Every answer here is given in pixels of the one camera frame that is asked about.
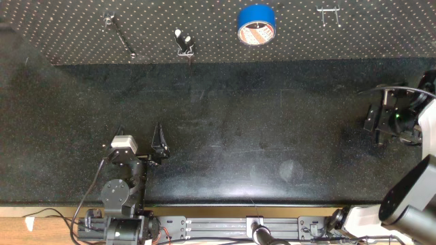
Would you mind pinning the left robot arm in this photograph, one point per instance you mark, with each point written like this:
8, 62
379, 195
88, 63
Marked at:
117, 195

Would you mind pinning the wrench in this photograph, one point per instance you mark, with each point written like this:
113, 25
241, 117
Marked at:
121, 36

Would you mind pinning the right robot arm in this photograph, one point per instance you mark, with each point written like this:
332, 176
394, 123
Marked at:
408, 190

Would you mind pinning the black pegboard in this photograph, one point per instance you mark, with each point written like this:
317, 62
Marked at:
306, 41

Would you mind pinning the metal hook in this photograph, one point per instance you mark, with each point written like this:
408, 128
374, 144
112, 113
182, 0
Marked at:
109, 15
328, 12
185, 53

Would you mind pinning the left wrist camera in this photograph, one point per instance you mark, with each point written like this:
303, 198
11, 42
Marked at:
124, 143

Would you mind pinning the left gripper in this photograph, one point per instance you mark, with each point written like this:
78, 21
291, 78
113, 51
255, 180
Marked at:
122, 157

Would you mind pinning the mounting rail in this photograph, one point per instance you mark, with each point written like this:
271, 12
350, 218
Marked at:
218, 226

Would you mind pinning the roll of blue tape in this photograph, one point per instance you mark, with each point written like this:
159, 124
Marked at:
256, 24

